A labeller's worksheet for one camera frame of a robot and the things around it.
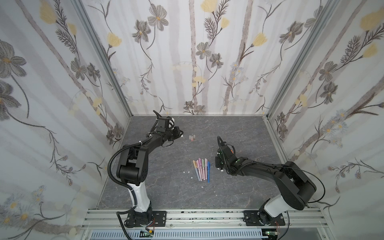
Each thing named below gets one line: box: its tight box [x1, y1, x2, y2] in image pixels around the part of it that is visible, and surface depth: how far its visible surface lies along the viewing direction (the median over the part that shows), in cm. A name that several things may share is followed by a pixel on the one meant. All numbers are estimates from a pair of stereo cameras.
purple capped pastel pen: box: [198, 157, 203, 182], surface depth 92 cm
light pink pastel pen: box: [196, 159, 203, 182], surface depth 92 cm
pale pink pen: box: [204, 158, 208, 180], surface depth 94 cm
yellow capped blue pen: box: [192, 160, 200, 182], surface depth 92 cm
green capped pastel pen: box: [201, 159, 206, 181], surface depth 94 cm
